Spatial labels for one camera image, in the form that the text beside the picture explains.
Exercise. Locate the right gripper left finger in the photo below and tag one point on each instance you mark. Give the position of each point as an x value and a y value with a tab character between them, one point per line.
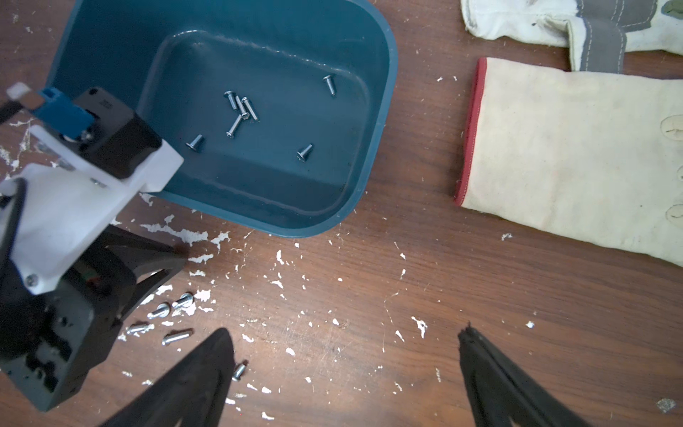
192	393

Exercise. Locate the white grey work glove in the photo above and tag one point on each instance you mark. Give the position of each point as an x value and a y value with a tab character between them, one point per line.
597	33

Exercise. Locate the cream canvas work glove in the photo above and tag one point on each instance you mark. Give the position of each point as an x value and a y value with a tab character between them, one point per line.
595	157

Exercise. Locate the teal plastic storage box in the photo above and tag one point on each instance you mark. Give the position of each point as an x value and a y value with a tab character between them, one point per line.
277	107

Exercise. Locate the silver screw on table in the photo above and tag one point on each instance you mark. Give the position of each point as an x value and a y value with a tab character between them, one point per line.
177	336
184	302
139	328
162	311

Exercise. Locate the silver screw cluster in box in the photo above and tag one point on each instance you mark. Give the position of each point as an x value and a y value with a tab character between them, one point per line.
242	105

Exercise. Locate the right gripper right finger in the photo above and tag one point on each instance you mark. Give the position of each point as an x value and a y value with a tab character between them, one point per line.
501	393

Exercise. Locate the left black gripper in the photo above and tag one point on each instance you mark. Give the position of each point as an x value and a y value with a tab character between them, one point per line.
50	342

